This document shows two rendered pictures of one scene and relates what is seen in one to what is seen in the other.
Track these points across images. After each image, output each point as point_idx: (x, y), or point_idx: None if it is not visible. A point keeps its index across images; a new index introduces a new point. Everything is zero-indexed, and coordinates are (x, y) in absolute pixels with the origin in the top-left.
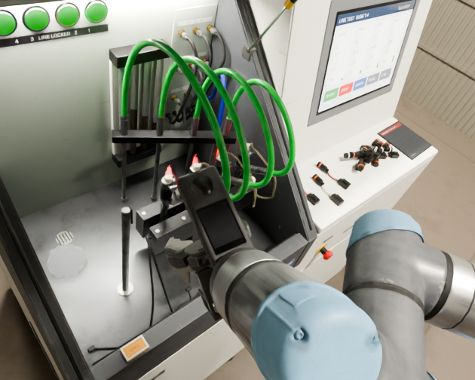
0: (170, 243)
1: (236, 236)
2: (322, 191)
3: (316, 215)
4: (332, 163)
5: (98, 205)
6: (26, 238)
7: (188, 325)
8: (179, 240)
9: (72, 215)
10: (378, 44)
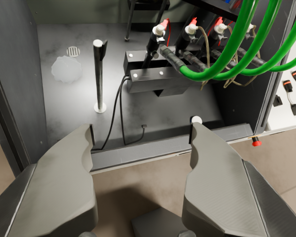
0: (62, 146)
1: None
2: (286, 97)
3: (272, 115)
4: None
5: (106, 36)
6: None
7: (128, 162)
8: (79, 154)
9: (85, 36)
10: None
